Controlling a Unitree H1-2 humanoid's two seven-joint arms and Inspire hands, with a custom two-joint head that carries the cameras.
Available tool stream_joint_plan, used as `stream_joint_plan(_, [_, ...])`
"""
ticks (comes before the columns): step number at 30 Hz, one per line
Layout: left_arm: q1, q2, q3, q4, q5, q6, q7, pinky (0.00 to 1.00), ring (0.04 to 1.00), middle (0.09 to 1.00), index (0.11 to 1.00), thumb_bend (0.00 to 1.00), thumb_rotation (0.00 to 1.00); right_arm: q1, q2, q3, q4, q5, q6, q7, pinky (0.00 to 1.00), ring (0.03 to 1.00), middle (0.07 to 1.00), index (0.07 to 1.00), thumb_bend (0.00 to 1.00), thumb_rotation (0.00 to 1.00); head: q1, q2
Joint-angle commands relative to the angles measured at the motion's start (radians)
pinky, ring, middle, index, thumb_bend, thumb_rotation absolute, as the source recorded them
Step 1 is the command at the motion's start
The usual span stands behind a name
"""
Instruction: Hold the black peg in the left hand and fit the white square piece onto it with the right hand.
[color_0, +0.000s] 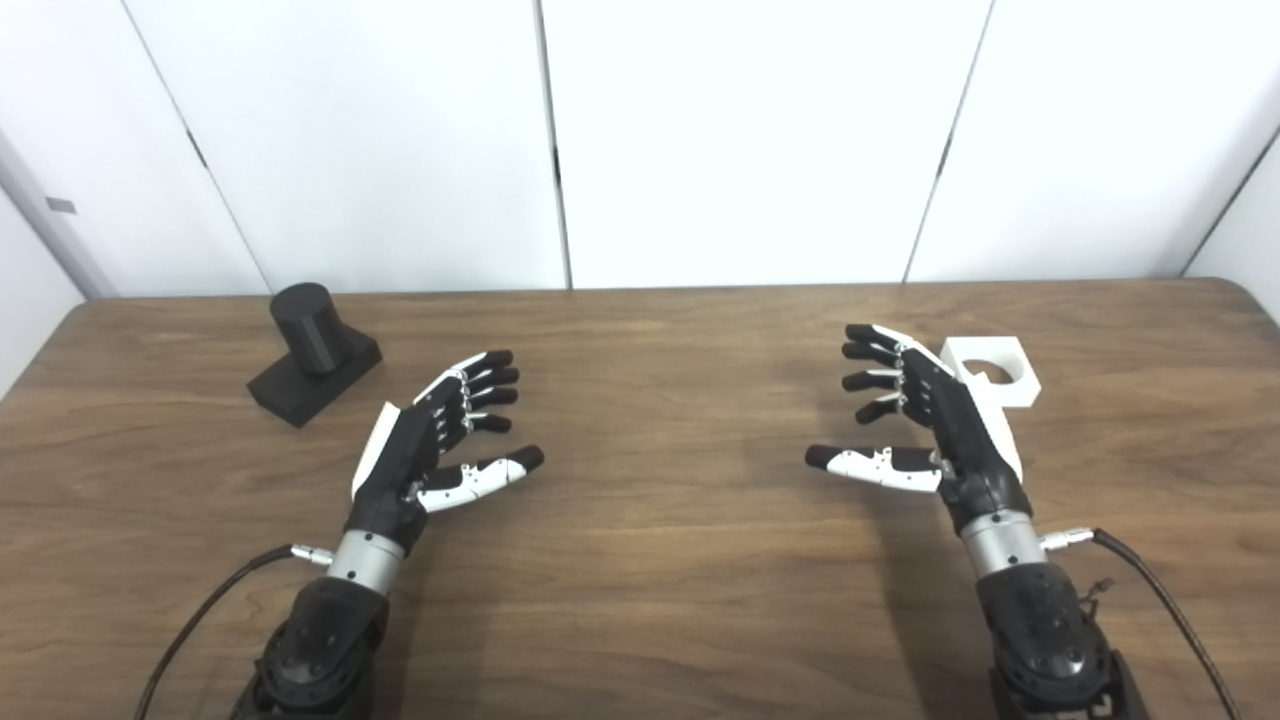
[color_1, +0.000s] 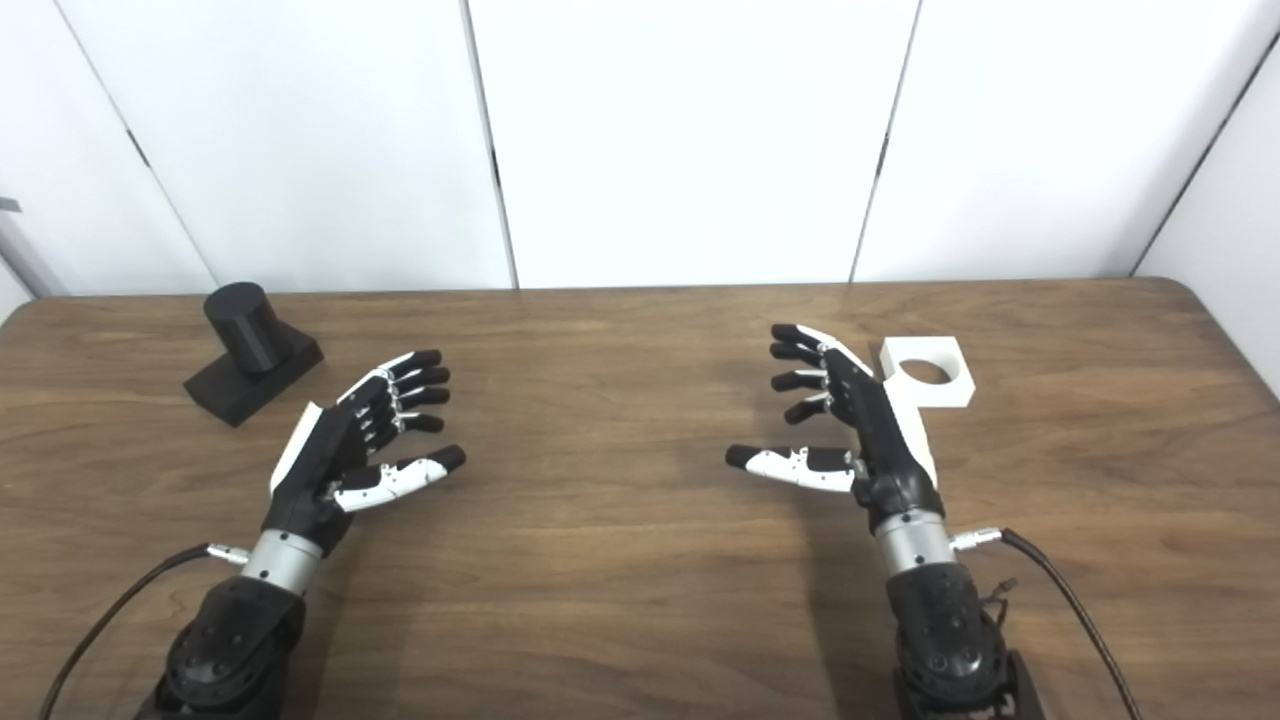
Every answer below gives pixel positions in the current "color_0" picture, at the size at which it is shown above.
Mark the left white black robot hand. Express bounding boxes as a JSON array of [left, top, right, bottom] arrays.
[[345, 349, 546, 556]]

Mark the white square piece with hole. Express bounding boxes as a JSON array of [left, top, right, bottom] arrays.
[[940, 337, 1042, 409]]

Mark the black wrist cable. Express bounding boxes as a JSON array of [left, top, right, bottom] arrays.
[[133, 543, 333, 720], [1040, 527, 1241, 720]]

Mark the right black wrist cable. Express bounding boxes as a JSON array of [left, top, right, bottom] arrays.
[[1040, 527, 1241, 720]]

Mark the grey vertical wall post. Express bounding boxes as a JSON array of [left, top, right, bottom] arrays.
[[0, 128, 119, 301]]

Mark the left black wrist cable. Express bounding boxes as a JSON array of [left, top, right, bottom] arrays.
[[133, 543, 333, 720]]

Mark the black peg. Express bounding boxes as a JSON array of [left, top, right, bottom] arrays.
[[247, 283, 383, 429]]

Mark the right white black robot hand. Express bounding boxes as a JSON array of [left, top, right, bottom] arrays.
[[805, 323, 1033, 536]]

